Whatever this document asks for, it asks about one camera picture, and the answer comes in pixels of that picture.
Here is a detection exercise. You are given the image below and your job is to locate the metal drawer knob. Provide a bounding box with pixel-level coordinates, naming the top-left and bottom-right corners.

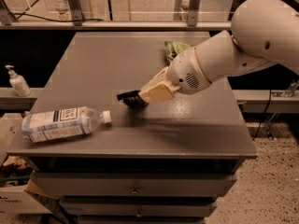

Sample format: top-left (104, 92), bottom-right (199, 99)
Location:
top-left (130, 186), bottom-right (140, 196)
top-left (135, 210), bottom-right (144, 218)

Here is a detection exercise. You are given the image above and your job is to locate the grey drawer cabinet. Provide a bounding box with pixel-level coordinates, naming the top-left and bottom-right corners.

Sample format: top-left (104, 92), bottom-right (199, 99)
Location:
top-left (9, 32), bottom-right (257, 224)

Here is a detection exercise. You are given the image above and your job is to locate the metal drawer knob lower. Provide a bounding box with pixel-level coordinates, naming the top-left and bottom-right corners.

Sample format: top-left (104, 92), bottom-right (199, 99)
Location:
top-left (135, 210), bottom-right (144, 218)

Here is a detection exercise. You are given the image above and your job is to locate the black cable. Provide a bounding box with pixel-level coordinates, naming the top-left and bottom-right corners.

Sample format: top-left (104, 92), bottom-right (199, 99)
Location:
top-left (8, 0), bottom-right (106, 23)

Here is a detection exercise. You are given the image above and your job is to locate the white pump dispenser bottle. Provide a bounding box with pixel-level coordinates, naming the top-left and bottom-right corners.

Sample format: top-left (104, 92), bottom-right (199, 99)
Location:
top-left (6, 64), bottom-right (31, 97)

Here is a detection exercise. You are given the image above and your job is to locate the cardboard box with clutter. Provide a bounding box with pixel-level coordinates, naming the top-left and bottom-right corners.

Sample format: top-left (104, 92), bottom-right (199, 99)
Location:
top-left (0, 113), bottom-right (55, 215)

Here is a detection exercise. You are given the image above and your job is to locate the black rxbar chocolate wrapper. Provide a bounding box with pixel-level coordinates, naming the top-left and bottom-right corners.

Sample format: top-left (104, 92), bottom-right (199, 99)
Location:
top-left (117, 91), bottom-right (148, 108)

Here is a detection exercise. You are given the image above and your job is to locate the metal drawer knob upper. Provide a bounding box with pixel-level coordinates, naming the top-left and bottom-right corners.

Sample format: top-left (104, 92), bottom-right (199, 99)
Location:
top-left (130, 186), bottom-right (140, 196)

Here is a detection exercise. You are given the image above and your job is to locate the clear plastic water bottle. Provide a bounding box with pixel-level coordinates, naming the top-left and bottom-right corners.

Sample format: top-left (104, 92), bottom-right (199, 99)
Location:
top-left (21, 106), bottom-right (112, 143)

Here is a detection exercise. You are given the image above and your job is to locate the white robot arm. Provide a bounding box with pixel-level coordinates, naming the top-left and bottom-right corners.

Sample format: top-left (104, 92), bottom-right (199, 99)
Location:
top-left (138, 0), bottom-right (299, 103)

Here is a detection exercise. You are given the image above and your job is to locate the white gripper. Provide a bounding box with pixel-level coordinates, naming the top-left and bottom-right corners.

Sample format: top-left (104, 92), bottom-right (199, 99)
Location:
top-left (138, 48), bottom-right (211, 104)

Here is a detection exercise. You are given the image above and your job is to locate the green chip bag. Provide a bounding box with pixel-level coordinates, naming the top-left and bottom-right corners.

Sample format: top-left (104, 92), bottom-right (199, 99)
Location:
top-left (164, 41), bottom-right (190, 63)

